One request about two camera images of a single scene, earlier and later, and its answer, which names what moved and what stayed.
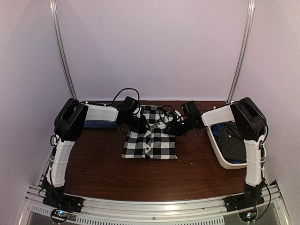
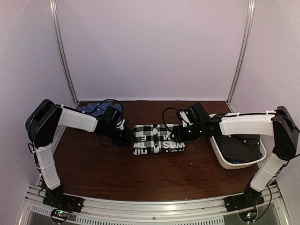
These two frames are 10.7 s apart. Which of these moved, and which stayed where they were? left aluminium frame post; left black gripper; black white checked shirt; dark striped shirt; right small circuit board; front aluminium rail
Moved: black white checked shirt; left black gripper
Stayed: right small circuit board; dark striped shirt; front aluminium rail; left aluminium frame post
